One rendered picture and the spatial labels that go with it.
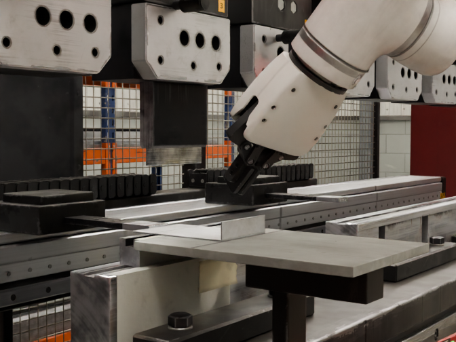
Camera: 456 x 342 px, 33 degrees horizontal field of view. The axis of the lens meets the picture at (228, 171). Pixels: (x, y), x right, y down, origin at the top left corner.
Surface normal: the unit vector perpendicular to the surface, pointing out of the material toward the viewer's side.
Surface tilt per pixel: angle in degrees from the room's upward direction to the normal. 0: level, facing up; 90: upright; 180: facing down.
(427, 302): 90
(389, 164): 90
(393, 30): 123
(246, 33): 90
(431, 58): 132
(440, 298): 90
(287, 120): 128
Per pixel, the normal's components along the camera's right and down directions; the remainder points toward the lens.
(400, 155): -0.54, 0.04
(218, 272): 0.82, 0.04
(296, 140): 0.35, 0.73
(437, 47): 0.15, 0.48
